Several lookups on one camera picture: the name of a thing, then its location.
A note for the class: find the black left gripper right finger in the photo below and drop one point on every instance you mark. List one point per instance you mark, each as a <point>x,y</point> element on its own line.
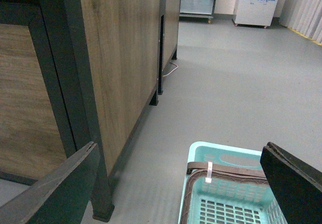
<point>295,184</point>

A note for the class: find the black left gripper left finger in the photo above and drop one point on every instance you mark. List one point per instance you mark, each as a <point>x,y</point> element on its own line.
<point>59,197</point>

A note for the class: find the light blue plastic basket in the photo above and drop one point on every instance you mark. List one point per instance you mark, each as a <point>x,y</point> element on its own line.
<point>230,156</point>

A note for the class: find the brown basket handle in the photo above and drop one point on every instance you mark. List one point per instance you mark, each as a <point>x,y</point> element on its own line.
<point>225,194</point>

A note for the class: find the wooden display stand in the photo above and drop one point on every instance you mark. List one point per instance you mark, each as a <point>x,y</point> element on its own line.
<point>75,71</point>

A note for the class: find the white vertical blinds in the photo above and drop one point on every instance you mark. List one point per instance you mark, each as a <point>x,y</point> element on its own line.
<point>303,17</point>

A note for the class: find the white chest freezer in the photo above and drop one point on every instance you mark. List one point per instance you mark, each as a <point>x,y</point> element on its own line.
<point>254,12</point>

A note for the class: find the glass door fridge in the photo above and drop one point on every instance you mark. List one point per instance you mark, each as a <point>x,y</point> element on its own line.
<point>198,9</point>

